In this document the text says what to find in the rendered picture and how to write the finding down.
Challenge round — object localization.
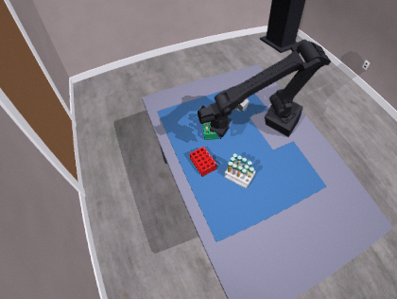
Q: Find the green tube rack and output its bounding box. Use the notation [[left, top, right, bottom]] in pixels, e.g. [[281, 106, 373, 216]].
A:
[[202, 123, 219, 140]]

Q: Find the blue flat mat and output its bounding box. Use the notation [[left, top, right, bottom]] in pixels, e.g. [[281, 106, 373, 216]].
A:
[[157, 92, 326, 242]]

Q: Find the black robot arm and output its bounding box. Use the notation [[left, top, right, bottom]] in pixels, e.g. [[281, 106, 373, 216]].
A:
[[198, 40, 331, 129]]

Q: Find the red tube rack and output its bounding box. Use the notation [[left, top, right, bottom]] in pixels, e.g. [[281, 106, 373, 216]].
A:
[[190, 147, 216, 177]]

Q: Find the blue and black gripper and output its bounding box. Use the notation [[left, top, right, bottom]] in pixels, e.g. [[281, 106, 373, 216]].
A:
[[210, 117, 232, 138]]

